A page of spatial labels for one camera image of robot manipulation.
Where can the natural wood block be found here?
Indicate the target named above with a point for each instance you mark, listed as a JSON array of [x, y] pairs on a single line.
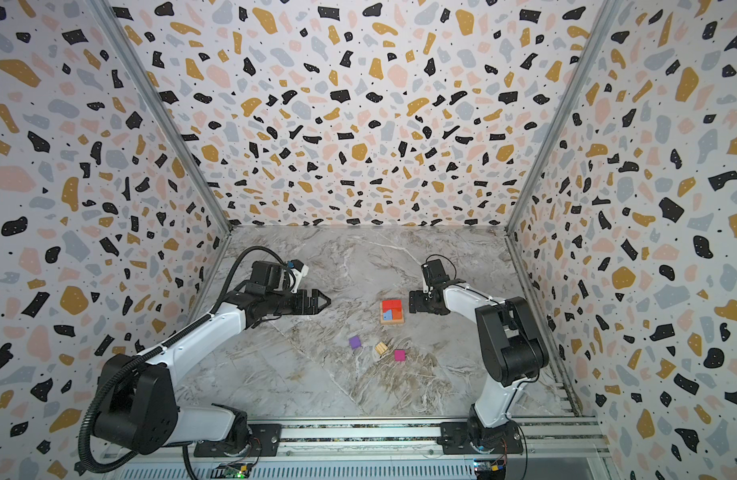
[[392, 322]]

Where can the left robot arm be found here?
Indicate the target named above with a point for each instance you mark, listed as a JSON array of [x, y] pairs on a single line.
[[135, 406]]

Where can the purple cube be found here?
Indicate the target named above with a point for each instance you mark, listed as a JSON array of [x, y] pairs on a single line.
[[355, 342]]

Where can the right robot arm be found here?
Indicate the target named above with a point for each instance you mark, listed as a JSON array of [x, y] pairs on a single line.
[[512, 349]]

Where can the red block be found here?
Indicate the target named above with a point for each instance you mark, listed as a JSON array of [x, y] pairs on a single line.
[[393, 304]]

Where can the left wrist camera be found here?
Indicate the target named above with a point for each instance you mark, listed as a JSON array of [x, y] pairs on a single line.
[[297, 271]]

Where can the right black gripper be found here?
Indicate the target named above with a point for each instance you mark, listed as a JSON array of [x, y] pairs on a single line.
[[426, 300]]

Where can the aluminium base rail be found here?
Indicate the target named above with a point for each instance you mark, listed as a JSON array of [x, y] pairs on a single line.
[[390, 448]]

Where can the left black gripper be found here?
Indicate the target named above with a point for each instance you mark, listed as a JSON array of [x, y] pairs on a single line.
[[312, 308]]

